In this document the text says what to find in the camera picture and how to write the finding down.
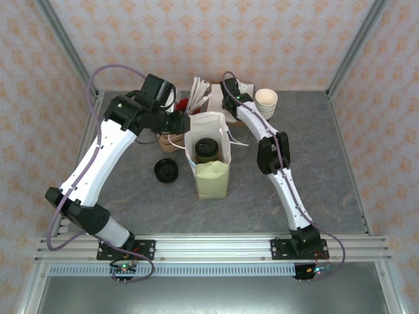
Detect white green paper bag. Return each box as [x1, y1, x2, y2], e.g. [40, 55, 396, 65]
[168, 111, 250, 201]

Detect white wrapped straw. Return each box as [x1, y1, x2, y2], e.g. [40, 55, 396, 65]
[188, 80, 207, 113]
[186, 77, 201, 114]
[192, 93, 213, 111]
[189, 82, 210, 111]

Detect brown cardboard napkin tray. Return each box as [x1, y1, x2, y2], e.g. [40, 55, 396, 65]
[205, 80, 255, 125]

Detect brown pulp carrier stack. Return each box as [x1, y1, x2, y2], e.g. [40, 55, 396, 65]
[158, 132, 187, 153]

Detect cream paper cup stack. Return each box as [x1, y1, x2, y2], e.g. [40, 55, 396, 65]
[254, 88, 279, 121]

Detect left circuit board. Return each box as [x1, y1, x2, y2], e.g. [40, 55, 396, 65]
[109, 263, 137, 279]

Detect circuit board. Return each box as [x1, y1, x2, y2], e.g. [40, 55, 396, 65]
[294, 261, 335, 281]
[109, 263, 137, 279]

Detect grey metal shelf panel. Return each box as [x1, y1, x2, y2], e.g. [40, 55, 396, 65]
[35, 276, 390, 314]

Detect right circuit board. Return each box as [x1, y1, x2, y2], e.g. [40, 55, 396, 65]
[294, 261, 335, 281]

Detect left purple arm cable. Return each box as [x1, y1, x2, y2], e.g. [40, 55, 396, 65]
[47, 64, 156, 285]

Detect aluminium frame post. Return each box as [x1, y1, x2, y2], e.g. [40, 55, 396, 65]
[35, 0, 101, 99]
[326, 0, 392, 99]

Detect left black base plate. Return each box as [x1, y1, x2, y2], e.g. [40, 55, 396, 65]
[97, 239, 156, 261]

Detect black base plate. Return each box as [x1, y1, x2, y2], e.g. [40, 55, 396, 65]
[97, 239, 156, 261]
[270, 238, 328, 261]

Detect aluminium mounting rail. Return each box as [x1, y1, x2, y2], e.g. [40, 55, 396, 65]
[34, 234, 392, 262]

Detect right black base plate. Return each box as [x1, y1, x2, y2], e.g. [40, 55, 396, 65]
[270, 238, 328, 261]

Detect grey slotted cable tray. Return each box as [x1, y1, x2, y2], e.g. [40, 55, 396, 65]
[48, 264, 297, 278]

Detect aluminium frame leg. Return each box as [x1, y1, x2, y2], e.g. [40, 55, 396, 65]
[18, 261, 50, 314]
[374, 261, 405, 314]

